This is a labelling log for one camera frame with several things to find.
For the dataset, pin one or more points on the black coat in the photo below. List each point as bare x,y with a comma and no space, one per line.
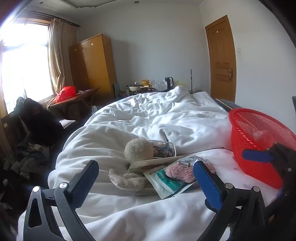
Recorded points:
39,125

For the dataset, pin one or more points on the pile of dark clothes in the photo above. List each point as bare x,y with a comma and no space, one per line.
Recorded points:
30,160

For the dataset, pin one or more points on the wooden door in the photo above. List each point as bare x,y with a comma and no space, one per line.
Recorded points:
220,58

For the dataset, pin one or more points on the clear plastic bag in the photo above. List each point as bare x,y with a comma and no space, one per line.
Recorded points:
158,84

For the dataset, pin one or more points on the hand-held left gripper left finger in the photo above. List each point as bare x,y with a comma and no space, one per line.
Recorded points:
84,185

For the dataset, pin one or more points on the dark curtain rod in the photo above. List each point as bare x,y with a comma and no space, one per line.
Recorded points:
67,22

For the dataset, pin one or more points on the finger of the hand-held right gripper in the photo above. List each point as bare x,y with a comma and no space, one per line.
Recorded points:
256,155
281,193

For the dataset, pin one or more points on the red bag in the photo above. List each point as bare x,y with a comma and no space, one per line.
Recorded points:
66,93

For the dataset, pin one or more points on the white pouch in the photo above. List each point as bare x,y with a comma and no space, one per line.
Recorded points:
148,163

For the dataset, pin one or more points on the yellow pot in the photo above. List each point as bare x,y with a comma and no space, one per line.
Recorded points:
145,82

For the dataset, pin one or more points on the black tripod pole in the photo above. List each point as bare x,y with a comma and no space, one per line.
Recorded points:
191,81

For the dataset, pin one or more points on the beige plush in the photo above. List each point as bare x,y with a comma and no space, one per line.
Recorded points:
129,182

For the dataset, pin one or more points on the dark wooden desk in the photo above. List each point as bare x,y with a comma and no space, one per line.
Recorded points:
76,97

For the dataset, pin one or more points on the white papers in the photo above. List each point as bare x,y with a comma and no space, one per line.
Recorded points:
81,92

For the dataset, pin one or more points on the black electric kettle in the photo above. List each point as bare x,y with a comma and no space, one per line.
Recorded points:
168,83

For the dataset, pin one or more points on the white and teal packet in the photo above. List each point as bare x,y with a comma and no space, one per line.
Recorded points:
166,185

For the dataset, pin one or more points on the window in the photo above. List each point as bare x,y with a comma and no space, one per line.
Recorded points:
23,58

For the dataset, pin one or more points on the red plastic mesh basket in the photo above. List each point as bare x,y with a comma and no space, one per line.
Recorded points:
252,129

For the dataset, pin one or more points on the beige curtain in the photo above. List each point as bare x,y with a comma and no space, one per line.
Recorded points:
61,53

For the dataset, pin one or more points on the wooden wardrobe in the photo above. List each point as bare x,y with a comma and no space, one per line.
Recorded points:
92,62

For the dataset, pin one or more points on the mattress with blue edge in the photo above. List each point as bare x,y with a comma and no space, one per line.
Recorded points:
229,105

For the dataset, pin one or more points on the white duvet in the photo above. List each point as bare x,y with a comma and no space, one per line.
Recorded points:
138,115

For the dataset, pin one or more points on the white bed sheet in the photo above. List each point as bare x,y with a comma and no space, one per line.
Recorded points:
129,220

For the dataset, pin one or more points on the pink fluffy cloth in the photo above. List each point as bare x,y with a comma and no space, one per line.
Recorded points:
180,172

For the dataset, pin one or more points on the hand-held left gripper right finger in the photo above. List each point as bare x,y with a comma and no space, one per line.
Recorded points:
208,185

